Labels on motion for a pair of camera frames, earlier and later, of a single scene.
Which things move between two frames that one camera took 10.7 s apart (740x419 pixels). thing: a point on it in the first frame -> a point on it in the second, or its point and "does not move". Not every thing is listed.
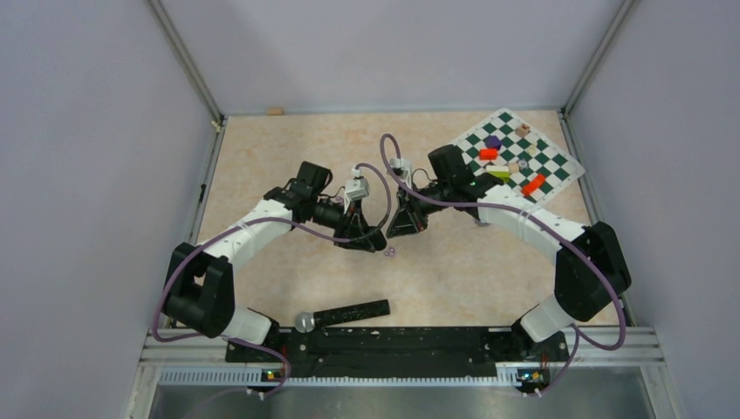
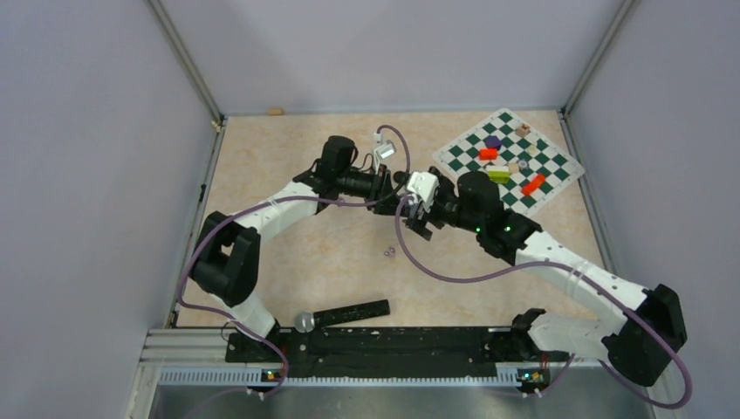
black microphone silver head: [305, 321] does not move
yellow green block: [500, 172] does not move
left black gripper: [361, 237] -> [387, 200]
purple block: [493, 141] does not move
